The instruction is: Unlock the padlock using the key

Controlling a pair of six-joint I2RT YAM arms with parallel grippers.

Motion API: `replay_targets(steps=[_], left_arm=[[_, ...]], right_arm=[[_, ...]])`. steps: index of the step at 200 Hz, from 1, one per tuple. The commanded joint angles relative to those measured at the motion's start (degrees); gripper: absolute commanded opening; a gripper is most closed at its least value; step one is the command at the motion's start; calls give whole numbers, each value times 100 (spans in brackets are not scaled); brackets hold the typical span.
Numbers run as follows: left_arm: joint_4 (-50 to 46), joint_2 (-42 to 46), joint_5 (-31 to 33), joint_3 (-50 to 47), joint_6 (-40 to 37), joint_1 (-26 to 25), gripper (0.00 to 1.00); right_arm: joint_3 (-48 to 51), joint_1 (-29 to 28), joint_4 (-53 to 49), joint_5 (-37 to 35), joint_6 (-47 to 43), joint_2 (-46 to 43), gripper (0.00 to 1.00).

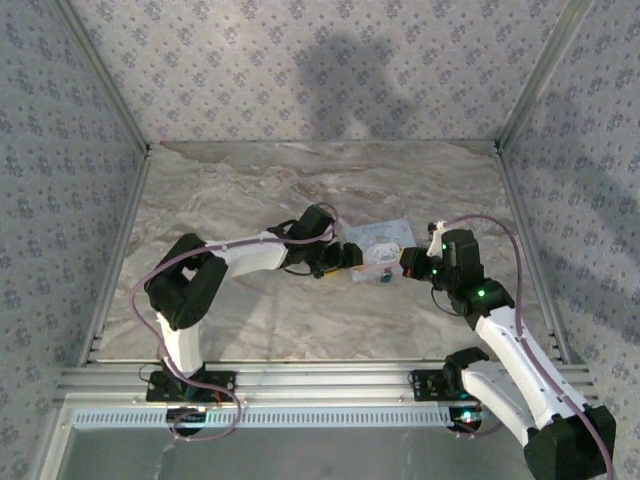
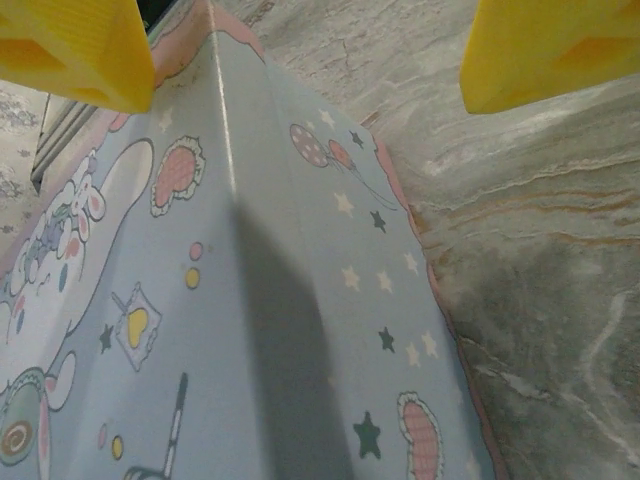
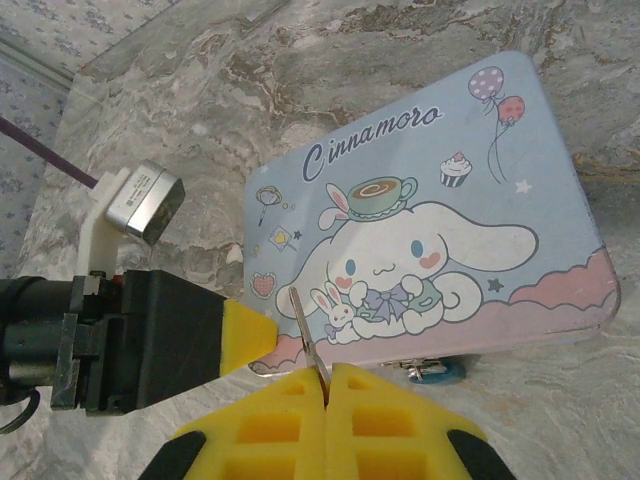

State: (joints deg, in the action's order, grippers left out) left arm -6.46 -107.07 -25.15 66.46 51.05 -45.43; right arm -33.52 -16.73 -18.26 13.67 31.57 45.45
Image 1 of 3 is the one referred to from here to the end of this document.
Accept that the aluminium corner post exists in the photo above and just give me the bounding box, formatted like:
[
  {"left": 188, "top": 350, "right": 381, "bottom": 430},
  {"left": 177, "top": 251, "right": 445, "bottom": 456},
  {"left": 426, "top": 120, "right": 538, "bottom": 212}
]
[
  {"left": 49, "top": 0, "right": 154, "bottom": 154},
  {"left": 492, "top": 0, "right": 597, "bottom": 151}
]

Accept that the thin aluminium back rail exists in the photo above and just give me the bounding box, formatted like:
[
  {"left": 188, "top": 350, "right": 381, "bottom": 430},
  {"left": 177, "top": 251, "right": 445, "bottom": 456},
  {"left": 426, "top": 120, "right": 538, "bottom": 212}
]
[{"left": 148, "top": 138, "right": 499, "bottom": 147}]

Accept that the small circuit board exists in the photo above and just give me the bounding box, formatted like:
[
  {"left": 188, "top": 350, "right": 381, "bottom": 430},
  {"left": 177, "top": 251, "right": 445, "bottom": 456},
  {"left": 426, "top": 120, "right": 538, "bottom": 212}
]
[
  {"left": 167, "top": 407, "right": 209, "bottom": 426},
  {"left": 449, "top": 407, "right": 484, "bottom": 431}
]

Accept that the slotted grey cable duct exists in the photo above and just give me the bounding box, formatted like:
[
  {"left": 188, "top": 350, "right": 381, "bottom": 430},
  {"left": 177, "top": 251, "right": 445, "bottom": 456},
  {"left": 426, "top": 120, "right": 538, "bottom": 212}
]
[{"left": 62, "top": 402, "right": 481, "bottom": 431}]

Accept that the wide aluminium front rail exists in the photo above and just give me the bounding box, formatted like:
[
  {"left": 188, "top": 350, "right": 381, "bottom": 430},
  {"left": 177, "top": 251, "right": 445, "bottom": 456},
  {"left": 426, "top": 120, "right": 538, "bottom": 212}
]
[{"left": 53, "top": 362, "right": 599, "bottom": 404}]

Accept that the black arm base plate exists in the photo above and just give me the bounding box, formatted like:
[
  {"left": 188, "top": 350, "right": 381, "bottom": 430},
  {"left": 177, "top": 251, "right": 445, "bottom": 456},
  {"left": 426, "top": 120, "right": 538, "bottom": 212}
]
[
  {"left": 409, "top": 368, "right": 481, "bottom": 401},
  {"left": 145, "top": 368, "right": 237, "bottom": 403}
]

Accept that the aluminium side rail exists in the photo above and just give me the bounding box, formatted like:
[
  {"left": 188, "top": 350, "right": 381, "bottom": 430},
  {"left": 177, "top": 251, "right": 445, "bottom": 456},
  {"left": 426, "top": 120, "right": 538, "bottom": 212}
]
[
  {"left": 77, "top": 147, "right": 154, "bottom": 369},
  {"left": 492, "top": 147, "right": 586, "bottom": 366}
]

